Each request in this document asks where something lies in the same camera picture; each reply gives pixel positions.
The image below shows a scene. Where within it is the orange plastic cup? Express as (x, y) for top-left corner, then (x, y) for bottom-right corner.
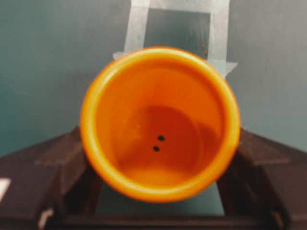
(80, 47), (240, 203)

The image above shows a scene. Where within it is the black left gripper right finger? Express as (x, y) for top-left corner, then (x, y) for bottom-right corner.
(217, 129), (307, 230)

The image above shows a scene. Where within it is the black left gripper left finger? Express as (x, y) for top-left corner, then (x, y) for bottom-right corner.
(0, 127), (102, 230)

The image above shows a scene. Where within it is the light blue tape square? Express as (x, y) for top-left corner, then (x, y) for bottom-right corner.
(113, 0), (237, 77)

